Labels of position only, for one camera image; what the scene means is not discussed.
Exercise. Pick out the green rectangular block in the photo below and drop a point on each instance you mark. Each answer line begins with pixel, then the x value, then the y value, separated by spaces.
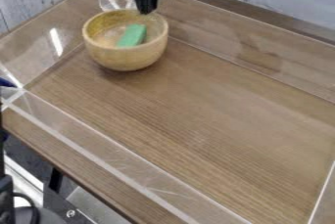
pixel 133 36

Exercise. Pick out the light wooden bowl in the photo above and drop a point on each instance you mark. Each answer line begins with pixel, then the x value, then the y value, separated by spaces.
pixel 103 30

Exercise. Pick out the clear acrylic tray walls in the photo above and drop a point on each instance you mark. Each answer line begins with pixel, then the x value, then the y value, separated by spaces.
pixel 217 137

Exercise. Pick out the black table leg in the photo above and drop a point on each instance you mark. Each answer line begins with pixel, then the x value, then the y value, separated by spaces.
pixel 55 180

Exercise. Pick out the grey metal base plate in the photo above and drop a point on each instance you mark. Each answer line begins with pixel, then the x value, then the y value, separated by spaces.
pixel 58 211

